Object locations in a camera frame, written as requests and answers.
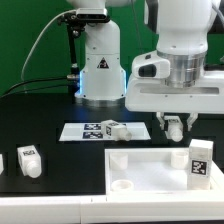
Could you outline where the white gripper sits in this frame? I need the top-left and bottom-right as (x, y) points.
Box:
(125, 51), (224, 131)

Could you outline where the white square tabletop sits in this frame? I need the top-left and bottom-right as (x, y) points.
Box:
(104, 146), (214, 196)

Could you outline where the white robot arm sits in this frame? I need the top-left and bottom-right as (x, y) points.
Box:
(125, 0), (224, 120)

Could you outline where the white paper with markers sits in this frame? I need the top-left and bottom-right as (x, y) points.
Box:
(59, 122), (151, 142)

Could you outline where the black camera stand pole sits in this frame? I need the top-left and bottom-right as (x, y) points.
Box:
(67, 25), (80, 94)

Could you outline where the black camera on stand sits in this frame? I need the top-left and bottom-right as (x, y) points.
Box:
(58, 8), (110, 24)

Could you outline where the grey camera cable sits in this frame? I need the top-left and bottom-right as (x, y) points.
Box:
(20, 10), (77, 82)

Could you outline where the white L-shaped obstacle wall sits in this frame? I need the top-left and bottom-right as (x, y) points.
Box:
(0, 164), (224, 224)

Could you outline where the black cable upper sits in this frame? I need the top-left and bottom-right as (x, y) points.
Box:
(0, 76), (73, 98)

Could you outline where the black cable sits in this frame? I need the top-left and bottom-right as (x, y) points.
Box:
(0, 76), (73, 98)
(0, 83), (76, 99)

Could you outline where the black cable lower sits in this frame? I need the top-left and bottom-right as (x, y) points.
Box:
(0, 83), (76, 99)

